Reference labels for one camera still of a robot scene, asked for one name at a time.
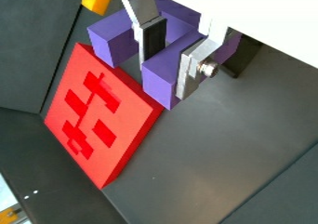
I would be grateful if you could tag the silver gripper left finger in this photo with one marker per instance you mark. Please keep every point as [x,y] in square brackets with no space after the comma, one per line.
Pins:
[148,27]

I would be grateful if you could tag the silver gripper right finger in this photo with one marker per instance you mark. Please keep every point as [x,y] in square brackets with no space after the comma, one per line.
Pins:
[192,65]

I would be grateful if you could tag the purple U-shaped block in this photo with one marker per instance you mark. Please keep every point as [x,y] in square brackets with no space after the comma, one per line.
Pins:
[115,46]

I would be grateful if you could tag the black angled fixture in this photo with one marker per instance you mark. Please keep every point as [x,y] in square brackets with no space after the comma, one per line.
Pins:
[238,62]

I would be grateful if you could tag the red board with cutouts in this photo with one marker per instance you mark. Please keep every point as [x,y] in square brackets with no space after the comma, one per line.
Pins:
[100,115]

